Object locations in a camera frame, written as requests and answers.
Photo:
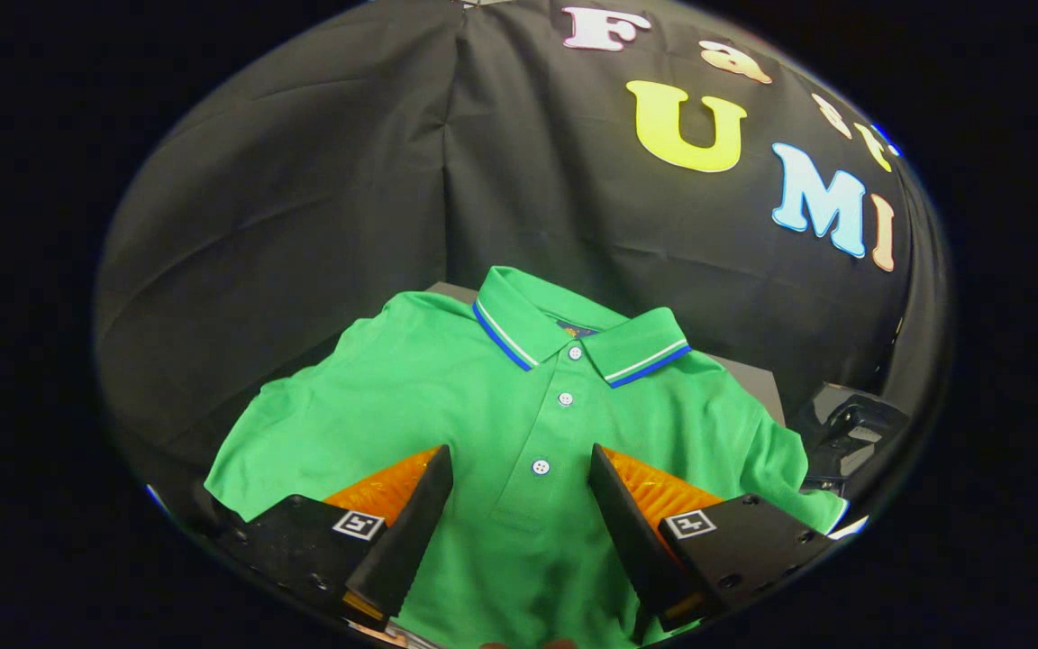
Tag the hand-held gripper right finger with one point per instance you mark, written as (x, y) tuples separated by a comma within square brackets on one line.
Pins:
[(632, 541)]

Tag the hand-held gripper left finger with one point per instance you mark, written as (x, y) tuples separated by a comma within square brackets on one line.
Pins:
[(406, 541)]

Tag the green polo shirt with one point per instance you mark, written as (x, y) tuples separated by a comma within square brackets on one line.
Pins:
[(447, 397)]

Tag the dark cabinet with beige door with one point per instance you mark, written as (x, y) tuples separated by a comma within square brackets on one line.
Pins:
[(753, 383)]

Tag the black backdrop cloth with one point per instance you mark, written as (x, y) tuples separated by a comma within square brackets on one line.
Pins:
[(348, 180)]

